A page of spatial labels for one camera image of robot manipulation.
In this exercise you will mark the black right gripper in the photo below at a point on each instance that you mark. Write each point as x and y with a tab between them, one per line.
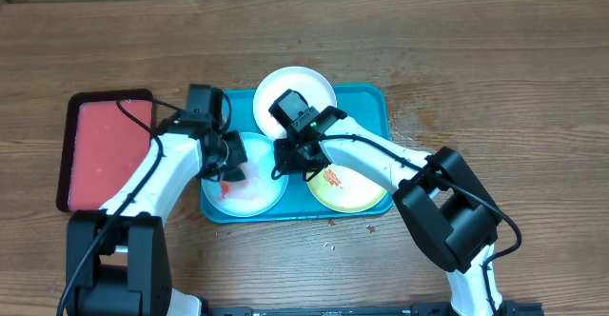
291	149

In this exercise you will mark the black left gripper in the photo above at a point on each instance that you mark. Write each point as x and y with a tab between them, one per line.
239	154

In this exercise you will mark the dark green bow-shaped sponge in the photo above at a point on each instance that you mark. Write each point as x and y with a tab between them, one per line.
233	175

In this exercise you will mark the light blue plate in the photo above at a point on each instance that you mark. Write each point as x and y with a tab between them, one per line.
225	201

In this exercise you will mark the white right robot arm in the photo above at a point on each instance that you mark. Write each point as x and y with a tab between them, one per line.
449	214

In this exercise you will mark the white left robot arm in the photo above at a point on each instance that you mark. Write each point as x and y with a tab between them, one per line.
117	260

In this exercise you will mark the teal plastic tray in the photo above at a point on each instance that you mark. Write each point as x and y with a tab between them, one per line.
363	102

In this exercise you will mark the dark red tray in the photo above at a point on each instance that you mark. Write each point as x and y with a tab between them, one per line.
102	147

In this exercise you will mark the yellow plate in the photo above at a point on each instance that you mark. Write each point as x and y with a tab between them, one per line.
343	189

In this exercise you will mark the white plate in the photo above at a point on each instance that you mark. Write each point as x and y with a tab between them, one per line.
315	89

